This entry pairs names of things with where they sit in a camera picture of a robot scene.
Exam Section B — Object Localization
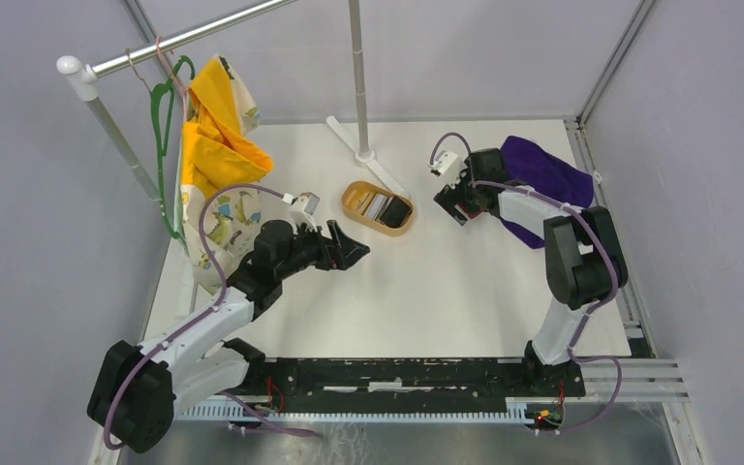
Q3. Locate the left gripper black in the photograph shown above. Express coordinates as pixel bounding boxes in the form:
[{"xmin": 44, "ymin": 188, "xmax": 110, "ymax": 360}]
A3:
[{"xmin": 276, "ymin": 220, "xmax": 368, "ymax": 281}]

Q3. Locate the oval wooden tray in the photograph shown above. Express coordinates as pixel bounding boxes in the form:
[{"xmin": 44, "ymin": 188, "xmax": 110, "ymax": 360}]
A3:
[{"xmin": 340, "ymin": 180, "xmax": 416, "ymax": 236}]

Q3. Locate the black credit card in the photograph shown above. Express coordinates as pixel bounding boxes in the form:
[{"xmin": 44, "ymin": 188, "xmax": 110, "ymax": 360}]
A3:
[{"xmin": 377, "ymin": 197, "xmax": 412, "ymax": 229}]

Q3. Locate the red card holder wallet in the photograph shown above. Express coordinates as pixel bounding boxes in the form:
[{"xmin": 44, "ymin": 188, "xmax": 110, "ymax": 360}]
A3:
[{"xmin": 460, "ymin": 200, "xmax": 482, "ymax": 219}]

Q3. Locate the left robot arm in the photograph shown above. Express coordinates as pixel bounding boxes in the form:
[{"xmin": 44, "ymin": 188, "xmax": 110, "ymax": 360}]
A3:
[{"xmin": 87, "ymin": 220, "xmax": 370, "ymax": 453}]

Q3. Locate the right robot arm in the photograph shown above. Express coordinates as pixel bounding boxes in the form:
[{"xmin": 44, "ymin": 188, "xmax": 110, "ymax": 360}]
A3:
[{"xmin": 428, "ymin": 149, "xmax": 628, "ymax": 395}]

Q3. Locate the silver credit card in tray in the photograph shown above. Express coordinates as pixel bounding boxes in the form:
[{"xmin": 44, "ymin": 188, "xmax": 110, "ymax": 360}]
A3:
[{"xmin": 362, "ymin": 193, "xmax": 391, "ymax": 221}]

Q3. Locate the purple cloth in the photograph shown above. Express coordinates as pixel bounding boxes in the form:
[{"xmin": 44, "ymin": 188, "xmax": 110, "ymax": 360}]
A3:
[{"xmin": 500, "ymin": 136, "xmax": 594, "ymax": 249}]

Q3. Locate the yellow dinosaur print garment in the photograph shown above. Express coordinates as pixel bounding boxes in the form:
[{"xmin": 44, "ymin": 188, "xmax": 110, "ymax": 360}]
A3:
[{"xmin": 178, "ymin": 54, "xmax": 273, "ymax": 291}]

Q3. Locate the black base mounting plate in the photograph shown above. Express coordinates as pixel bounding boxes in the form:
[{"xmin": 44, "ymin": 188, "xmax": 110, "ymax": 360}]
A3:
[{"xmin": 230, "ymin": 357, "xmax": 586, "ymax": 414}]

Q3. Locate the green clothes hanger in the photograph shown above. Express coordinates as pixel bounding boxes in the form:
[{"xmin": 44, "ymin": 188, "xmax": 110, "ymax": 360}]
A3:
[{"xmin": 149, "ymin": 77, "xmax": 186, "ymax": 247}]

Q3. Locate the metal clothes rack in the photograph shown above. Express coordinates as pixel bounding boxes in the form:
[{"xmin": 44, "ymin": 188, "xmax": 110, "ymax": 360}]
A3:
[{"xmin": 55, "ymin": 0, "xmax": 411, "ymax": 323}]

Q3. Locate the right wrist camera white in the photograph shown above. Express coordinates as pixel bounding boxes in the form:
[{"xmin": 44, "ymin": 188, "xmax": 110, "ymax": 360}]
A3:
[{"xmin": 429, "ymin": 150, "xmax": 463, "ymax": 179}]

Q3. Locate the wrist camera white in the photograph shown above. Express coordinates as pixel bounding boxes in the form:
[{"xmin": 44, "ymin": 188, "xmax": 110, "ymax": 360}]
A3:
[
  {"xmin": 429, "ymin": 150, "xmax": 463, "ymax": 179},
  {"xmin": 290, "ymin": 192, "xmax": 320, "ymax": 231}
]

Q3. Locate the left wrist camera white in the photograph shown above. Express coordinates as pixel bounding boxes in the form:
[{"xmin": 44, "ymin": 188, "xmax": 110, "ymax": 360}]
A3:
[{"xmin": 290, "ymin": 192, "xmax": 320, "ymax": 231}]

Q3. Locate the white cable duct strip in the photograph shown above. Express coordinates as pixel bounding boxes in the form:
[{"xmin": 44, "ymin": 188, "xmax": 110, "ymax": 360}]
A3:
[{"xmin": 176, "ymin": 395, "xmax": 534, "ymax": 426}]

